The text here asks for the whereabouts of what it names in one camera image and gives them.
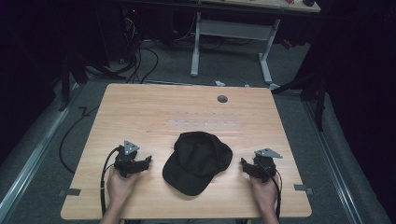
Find black baseball cap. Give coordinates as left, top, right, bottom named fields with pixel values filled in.
left=162, top=131, right=234, bottom=197

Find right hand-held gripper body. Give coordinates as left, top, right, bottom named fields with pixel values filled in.
left=252, top=147, right=284, bottom=184

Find person's left hand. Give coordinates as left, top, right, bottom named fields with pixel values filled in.
left=106, top=167, right=142, bottom=207

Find metal floor rail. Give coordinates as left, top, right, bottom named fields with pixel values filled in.
left=303, top=98, right=365, bottom=224
left=0, top=83, right=82, bottom=222

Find black stand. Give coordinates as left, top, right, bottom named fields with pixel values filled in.
left=270, top=62, right=332, bottom=133
left=57, top=46, right=125, bottom=113

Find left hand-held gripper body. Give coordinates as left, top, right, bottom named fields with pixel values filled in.
left=113, top=140, right=140, bottom=179

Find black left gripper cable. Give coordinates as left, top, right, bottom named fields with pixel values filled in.
left=99, top=146, right=121, bottom=217

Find white-legged desk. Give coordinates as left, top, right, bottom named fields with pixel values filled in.
left=174, top=0, right=322, bottom=86

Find bundle of black cables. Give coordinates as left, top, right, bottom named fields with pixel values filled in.
left=120, top=17, right=161, bottom=85

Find person's right hand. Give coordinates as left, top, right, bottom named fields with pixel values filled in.
left=248, top=174, right=280, bottom=217

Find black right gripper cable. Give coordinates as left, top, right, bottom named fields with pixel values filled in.
left=255, top=160, right=283, bottom=219

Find black floor cable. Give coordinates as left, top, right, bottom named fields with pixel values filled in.
left=58, top=105, right=101, bottom=175

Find grey tape piece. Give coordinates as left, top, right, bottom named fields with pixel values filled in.
left=58, top=188, right=82, bottom=198
left=293, top=183, right=315, bottom=196

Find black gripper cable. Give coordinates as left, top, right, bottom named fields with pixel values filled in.
left=255, top=160, right=283, bottom=219
left=99, top=146, right=121, bottom=217

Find dark computer tower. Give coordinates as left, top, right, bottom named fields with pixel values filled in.
left=120, top=4, right=143, bottom=64

